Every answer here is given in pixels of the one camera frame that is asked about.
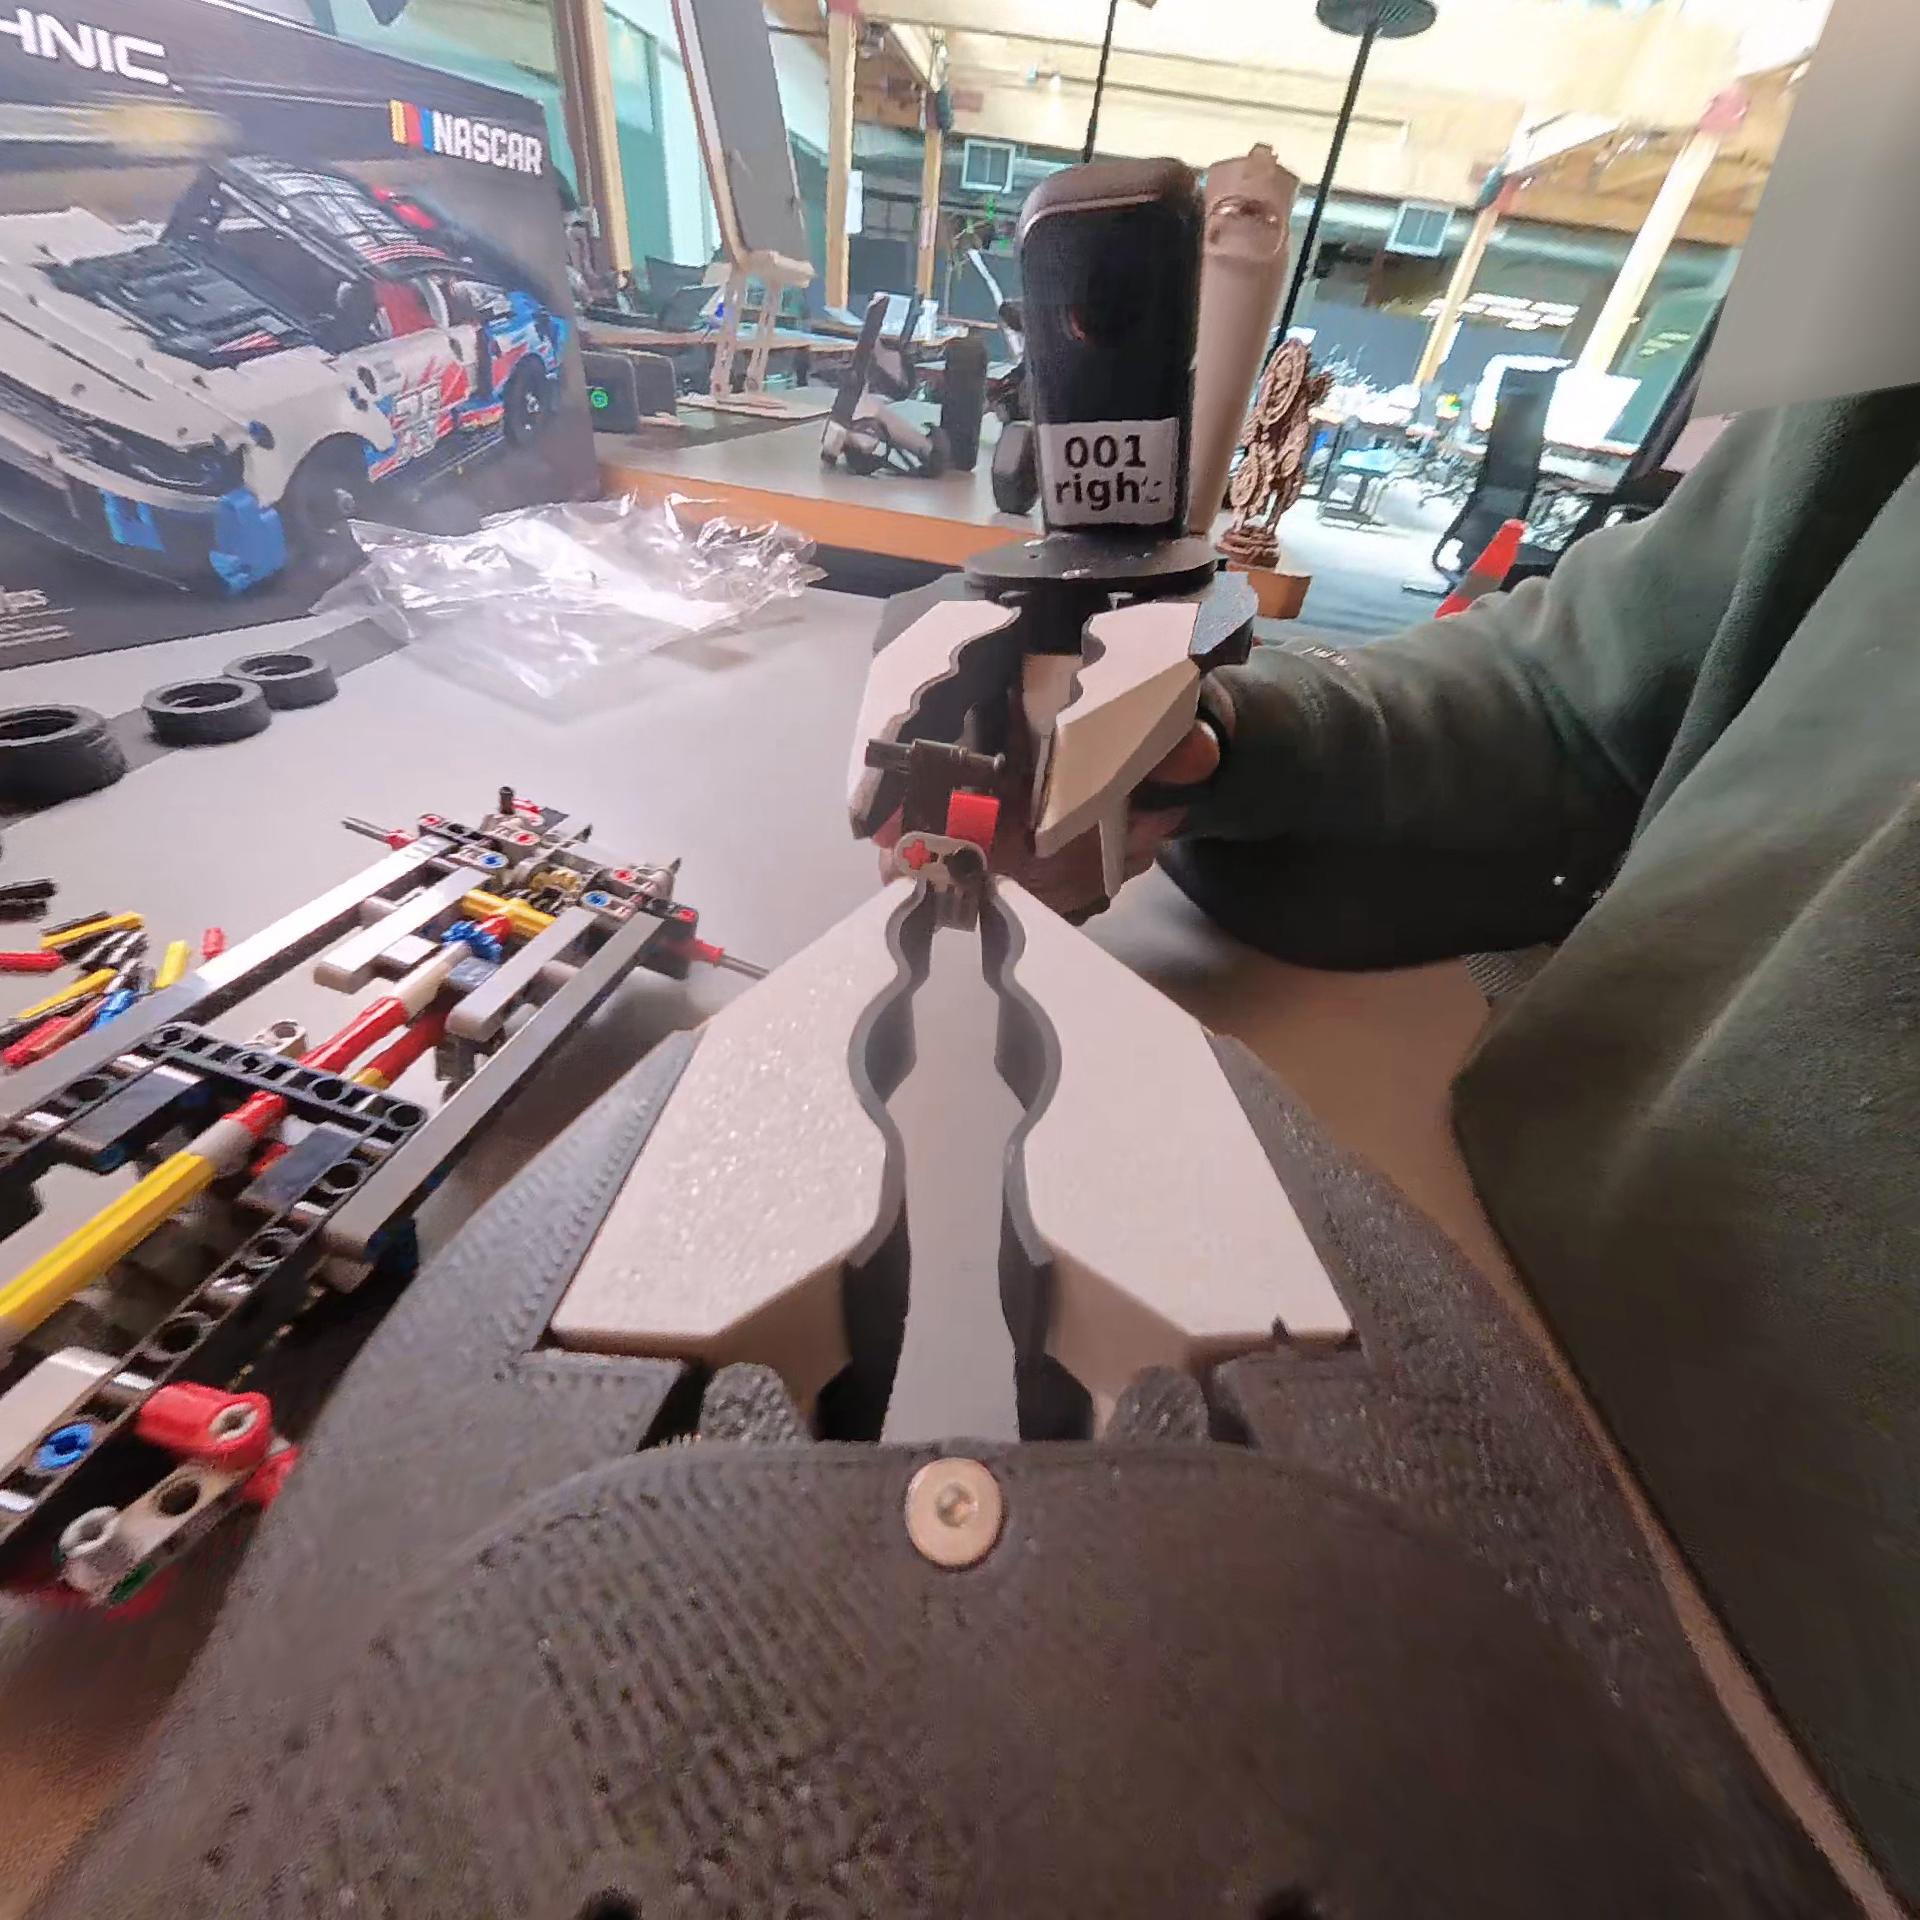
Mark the black lego axle pin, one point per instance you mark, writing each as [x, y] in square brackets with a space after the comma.
[931, 758]

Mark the black charger with green light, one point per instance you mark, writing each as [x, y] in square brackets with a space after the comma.
[609, 393]

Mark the person's right forearm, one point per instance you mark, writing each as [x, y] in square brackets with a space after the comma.
[1424, 779]

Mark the wooden display easel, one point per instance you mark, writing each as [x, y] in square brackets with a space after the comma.
[744, 149]

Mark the wooden gear sculpture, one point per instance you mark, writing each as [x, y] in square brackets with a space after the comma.
[1275, 451]

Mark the clear empty plastic bag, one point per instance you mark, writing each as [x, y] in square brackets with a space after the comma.
[570, 579]

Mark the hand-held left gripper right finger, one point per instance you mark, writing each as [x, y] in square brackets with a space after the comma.
[1185, 1185]

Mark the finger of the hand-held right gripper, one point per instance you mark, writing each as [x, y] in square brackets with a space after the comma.
[1119, 734]
[902, 705]

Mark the person's green sweatshirt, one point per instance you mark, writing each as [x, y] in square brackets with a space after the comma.
[1723, 1050]

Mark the white cylindrical container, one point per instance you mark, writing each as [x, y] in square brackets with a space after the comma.
[1243, 329]

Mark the wooden edged desk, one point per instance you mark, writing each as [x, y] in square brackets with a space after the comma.
[779, 495]

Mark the lego car chassis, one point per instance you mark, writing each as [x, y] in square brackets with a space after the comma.
[301, 1079]

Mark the small red grey lego assembly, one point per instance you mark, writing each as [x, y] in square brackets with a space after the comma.
[960, 840]

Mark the lego set box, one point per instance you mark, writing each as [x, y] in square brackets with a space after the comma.
[225, 299]

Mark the orange traffic cone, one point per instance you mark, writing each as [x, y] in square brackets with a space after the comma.
[1488, 579]

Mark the black rubber lego tire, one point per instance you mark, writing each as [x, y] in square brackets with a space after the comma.
[53, 752]
[282, 679]
[207, 712]

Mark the white black headset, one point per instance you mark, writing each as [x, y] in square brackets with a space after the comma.
[886, 435]

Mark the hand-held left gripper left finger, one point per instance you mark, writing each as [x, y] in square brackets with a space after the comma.
[751, 1170]

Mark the person's right hand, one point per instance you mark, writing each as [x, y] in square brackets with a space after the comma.
[1185, 758]

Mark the pile of loose lego pieces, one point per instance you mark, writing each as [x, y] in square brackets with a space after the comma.
[75, 974]

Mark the black office chair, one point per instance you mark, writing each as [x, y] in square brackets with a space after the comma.
[1507, 435]

